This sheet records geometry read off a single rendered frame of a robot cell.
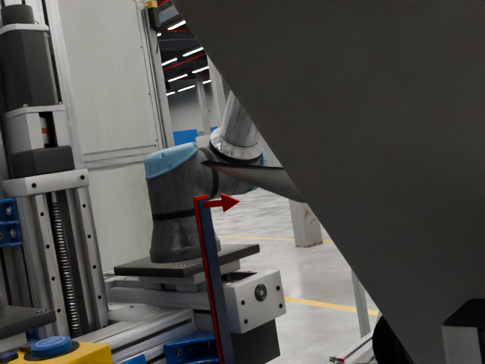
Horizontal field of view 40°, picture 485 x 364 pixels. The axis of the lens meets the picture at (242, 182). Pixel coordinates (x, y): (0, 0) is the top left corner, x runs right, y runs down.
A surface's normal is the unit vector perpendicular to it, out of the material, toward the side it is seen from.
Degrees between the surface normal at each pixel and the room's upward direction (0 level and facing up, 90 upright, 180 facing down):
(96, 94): 90
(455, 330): 90
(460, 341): 90
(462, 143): 130
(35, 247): 90
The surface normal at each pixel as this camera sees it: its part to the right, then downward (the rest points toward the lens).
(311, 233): 0.57, -0.04
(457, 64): -0.35, 0.74
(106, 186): 0.80, -0.09
